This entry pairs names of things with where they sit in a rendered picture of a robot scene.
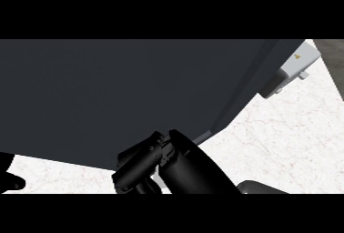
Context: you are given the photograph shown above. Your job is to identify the pale grey appliance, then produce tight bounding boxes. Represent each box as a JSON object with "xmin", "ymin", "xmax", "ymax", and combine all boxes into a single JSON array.
[{"xmin": 259, "ymin": 39, "xmax": 322, "ymax": 100}]

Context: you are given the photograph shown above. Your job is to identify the large flat dark grey door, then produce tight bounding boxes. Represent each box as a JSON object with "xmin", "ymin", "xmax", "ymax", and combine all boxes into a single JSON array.
[{"xmin": 0, "ymin": 38, "xmax": 307, "ymax": 172}]

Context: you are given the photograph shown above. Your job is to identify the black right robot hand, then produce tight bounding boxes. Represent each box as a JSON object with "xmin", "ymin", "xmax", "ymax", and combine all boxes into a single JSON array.
[{"xmin": 111, "ymin": 128, "xmax": 239, "ymax": 195}]

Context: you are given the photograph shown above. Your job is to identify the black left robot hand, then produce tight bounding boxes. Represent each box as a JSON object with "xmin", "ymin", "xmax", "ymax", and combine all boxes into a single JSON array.
[{"xmin": 0, "ymin": 151, "xmax": 27, "ymax": 194}]

